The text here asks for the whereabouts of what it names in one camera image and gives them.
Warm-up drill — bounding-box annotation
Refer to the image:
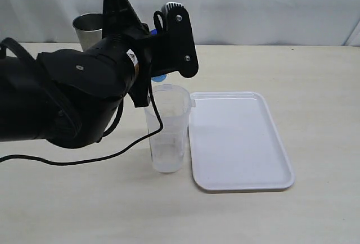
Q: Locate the stainless steel cup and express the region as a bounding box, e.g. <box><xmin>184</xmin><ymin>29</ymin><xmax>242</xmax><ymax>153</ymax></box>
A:
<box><xmin>73</xmin><ymin>13</ymin><xmax>103</xmax><ymax>51</ymax></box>

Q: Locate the black cable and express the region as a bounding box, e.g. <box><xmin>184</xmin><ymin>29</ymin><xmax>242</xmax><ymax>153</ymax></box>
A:
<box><xmin>0</xmin><ymin>10</ymin><xmax>169</xmax><ymax>166</ymax></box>

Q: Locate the blue container lid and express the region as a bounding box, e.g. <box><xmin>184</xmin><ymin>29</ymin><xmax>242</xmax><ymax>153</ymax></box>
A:
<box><xmin>150</xmin><ymin>29</ymin><xmax>167</xmax><ymax>83</ymax></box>

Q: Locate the white plastic tray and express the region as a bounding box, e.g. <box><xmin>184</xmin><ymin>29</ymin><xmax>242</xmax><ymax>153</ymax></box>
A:
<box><xmin>188</xmin><ymin>92</ymin><xmax>295</xmax><ymax>193</ymax></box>

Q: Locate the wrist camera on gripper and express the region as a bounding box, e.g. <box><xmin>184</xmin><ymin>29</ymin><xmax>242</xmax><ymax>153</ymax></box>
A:
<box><xmin>161</xmin><ymin>2</ymin><xmax>184</xmax><ymax>15</ymax></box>

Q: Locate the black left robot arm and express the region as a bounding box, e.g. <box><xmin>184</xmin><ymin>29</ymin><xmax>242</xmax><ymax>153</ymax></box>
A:
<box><xmin>1</xmin><ymin>0</ymin><xmax>199</xmax><ymax>148</ymax></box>

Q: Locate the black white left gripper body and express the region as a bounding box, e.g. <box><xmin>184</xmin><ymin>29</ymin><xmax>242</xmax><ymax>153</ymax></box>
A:
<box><xmin>101</xmin><ymin>0</ymin><xmax>199</xmax><ymax>107</ymax></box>

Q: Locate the clear plastic container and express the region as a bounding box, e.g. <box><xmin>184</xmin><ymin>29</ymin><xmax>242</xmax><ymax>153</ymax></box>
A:
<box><xmin>149</xmin><ymin>84</ymin><xmax>192</xmax><ymax>174</ymax></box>

